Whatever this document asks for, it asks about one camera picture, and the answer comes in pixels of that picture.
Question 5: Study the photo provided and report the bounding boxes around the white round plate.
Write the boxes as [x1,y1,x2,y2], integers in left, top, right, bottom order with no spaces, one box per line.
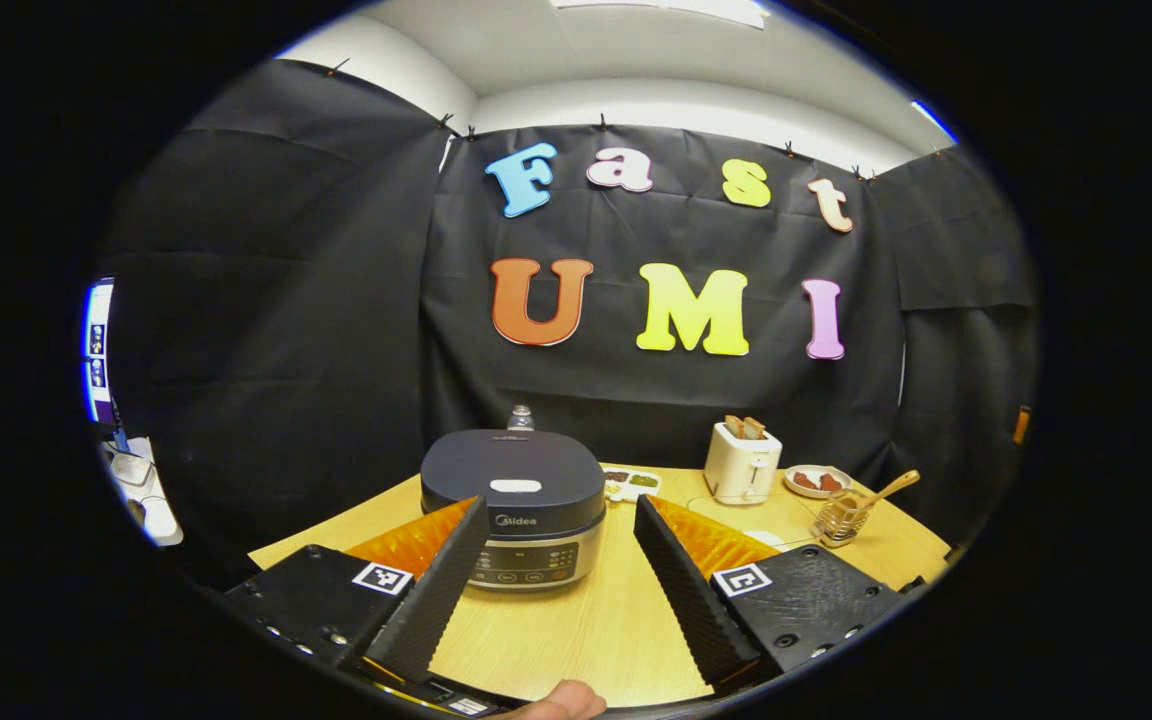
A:
[784,464,852,499]

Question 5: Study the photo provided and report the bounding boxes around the white toaster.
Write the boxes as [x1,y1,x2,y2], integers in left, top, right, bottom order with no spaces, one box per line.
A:
[704,418,783,505]

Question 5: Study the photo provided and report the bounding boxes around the black and silver rice cooker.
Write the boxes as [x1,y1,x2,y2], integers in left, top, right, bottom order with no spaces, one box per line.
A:
[420,429,608,593]

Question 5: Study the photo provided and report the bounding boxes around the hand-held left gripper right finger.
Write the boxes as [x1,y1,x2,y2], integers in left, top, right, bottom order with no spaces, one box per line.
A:
[633,493,907,691]

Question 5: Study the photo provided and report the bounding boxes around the wooden spoon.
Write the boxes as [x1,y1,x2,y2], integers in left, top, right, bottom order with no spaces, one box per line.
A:
[836,470,922,521]

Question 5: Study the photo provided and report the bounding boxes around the black backdrop cloth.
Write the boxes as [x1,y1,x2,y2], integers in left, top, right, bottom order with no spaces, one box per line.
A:
[96,60,1037,591]

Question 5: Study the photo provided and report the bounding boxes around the computer monitor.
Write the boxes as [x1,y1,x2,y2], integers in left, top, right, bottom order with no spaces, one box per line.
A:
[83,278,117,426]

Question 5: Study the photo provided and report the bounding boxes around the white divided grain dish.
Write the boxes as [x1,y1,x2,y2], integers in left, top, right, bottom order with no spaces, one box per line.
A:
[601,467,662,503]

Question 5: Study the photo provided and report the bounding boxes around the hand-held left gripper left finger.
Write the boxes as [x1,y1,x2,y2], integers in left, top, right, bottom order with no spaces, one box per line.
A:
[224,495,490,686]

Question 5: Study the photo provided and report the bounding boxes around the white equipment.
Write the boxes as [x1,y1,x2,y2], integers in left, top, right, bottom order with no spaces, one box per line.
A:
[101,437,184,546]

